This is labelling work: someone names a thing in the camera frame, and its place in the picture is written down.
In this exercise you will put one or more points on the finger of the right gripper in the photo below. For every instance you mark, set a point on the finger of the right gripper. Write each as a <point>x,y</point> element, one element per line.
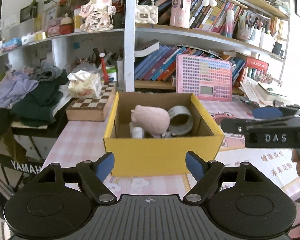
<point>242,126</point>
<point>275,112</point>

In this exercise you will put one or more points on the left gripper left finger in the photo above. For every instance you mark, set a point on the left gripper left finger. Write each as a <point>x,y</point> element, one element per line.
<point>92,176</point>

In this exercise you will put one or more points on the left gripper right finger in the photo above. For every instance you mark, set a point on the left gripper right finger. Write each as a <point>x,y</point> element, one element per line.
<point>206,174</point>

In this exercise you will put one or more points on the white printed bottle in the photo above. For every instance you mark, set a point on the white printed bottle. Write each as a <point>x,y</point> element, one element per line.
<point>136,132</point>

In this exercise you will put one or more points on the pink plush toy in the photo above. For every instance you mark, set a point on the pink plush toy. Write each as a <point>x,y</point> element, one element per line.
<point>154,120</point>

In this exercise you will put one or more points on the stack of papers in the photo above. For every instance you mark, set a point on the stack of papers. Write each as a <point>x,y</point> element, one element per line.
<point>263,93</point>

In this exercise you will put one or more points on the yellow cardboard box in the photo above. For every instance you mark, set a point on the yellow cardboard box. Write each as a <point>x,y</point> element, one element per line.
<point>158,155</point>

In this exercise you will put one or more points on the clear tape roll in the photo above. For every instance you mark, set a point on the clear tape roll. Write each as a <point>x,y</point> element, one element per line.
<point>181,120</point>

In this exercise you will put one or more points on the pink keyboard learning tablet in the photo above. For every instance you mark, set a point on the pink keyboard learning tablet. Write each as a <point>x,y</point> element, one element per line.
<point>206,78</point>

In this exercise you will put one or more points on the wooden chessboard box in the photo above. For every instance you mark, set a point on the wooden chessboard box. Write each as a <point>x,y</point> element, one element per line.
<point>93,109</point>

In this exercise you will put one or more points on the yamaha keyboard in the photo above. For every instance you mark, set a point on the yamaha keyboard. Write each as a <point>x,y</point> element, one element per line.
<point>29,152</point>

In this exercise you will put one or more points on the tissue pack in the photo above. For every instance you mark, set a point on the tissue pack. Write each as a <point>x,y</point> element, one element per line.
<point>84,85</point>

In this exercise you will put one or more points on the row of blue books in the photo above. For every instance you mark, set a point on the row of blue books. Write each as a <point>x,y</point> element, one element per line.
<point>161,63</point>

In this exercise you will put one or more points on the pile of clothes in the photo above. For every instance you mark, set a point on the pile of clothes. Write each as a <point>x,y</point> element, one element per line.
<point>32,97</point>

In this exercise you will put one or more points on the red marker pen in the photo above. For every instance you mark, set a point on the red marker pen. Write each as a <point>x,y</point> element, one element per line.
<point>103,65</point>

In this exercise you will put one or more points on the pink box on shelf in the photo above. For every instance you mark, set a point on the pink box on shelf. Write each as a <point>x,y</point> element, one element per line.
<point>180,13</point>

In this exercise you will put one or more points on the white quilted pearl handbag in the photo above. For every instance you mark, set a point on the white quilted pearl handbag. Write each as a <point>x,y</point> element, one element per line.
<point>146,14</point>

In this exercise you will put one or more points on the pink floral ornament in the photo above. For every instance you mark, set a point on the pink floral ornament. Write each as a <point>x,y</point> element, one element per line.
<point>97,15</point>

